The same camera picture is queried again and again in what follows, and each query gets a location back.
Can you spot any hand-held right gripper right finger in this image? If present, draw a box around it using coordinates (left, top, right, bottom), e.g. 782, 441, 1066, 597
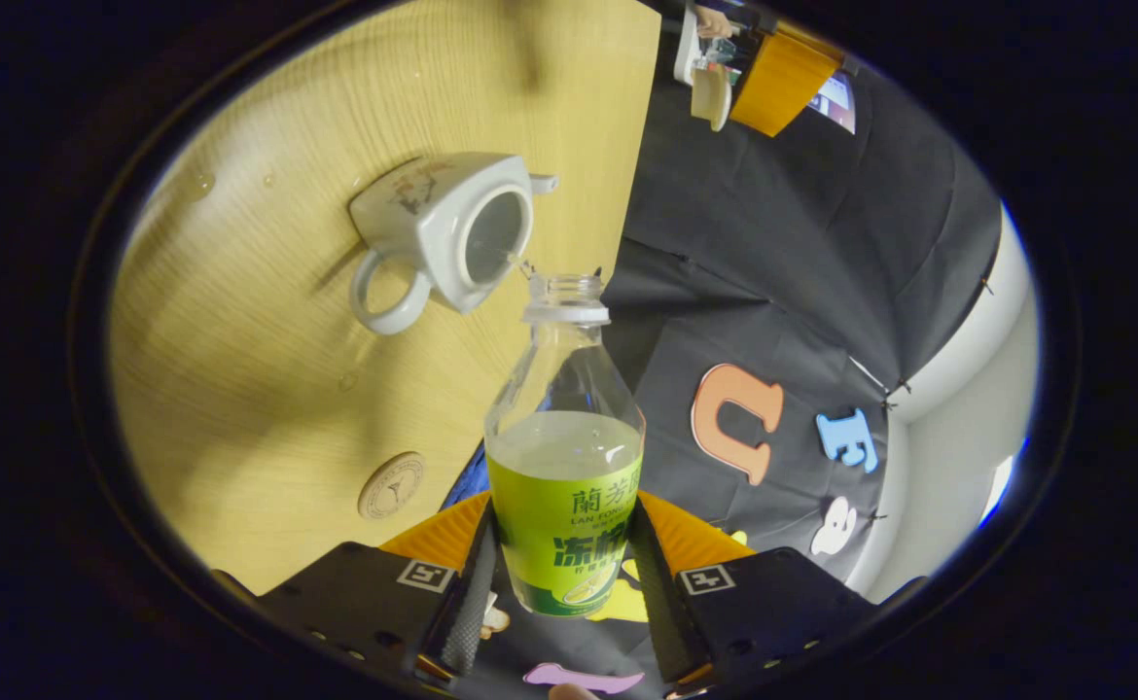
627, 491, 876, 686

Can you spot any white side table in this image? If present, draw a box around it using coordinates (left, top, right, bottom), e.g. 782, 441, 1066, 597
674, 8, 704, 87

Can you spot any ceiling light panel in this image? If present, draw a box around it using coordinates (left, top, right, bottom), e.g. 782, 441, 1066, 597
979, 452, 1017, 526

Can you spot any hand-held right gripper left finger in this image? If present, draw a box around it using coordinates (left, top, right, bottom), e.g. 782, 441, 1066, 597
258, 491, 502, 682

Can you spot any round wooden coaster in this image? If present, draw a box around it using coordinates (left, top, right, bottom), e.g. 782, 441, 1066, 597
357, 451, 427, 521

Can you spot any blue towel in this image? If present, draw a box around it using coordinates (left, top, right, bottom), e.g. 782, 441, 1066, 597
441, 442, 492, 513

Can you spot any white ceramic teacup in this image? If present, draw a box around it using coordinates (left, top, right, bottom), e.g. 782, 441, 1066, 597
348, 153, 560, 336

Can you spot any computer monitor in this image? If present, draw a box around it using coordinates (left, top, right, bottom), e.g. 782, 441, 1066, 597
807, 70, 858, 135

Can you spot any green label water bottle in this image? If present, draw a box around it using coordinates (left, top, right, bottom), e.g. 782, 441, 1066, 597
484, 274, 647, 619

